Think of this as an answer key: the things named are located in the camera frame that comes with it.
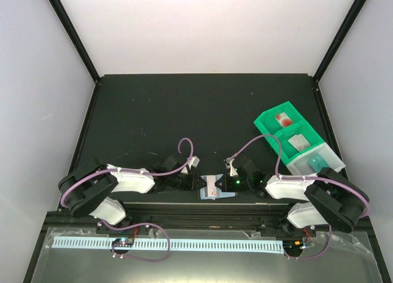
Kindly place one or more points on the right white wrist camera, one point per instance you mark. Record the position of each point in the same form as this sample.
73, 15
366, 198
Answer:
230, 167

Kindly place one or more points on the black aluminium rail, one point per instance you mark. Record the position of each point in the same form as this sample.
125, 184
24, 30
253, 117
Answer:
248, 217

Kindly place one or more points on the small electronics board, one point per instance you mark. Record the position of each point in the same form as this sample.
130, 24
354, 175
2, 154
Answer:
123, 242

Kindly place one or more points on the white card red print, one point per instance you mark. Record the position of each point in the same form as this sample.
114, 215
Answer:
296, 142

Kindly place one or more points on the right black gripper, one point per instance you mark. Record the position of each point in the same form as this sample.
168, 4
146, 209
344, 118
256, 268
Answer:
226, 185

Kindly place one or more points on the left black frame post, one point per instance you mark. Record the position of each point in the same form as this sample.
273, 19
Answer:
72, 33

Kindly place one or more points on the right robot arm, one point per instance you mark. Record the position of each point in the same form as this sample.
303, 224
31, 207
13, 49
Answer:
322, 198

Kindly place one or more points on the clear plastic bin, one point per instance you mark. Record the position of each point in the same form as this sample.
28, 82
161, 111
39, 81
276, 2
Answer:
299, 165

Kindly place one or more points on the black leather card holder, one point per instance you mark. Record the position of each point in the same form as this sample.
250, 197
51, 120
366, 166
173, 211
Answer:
220, 184

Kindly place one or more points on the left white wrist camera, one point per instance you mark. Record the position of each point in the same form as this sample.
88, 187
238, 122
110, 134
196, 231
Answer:
192, 163

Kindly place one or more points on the black frame post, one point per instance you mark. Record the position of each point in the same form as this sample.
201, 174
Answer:
72, 33
343, 30

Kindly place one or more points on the white card red marks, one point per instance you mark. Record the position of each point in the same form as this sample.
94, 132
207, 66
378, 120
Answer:
306, 144

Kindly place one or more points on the white slotted cable duct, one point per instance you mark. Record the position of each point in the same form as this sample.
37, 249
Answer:
186, 245

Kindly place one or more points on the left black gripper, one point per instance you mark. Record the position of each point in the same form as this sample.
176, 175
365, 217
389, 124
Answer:
193, 185

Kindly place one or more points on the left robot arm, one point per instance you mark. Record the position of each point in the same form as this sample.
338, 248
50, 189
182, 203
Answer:
86, 190

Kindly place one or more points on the green two-compartment bin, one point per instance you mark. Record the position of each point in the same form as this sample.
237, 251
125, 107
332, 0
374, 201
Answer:
267, 124

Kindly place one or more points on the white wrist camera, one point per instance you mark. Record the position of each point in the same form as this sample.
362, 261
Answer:
192, 163
230, 167

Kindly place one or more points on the right black frame post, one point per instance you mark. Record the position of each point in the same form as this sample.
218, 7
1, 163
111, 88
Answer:
343, 30

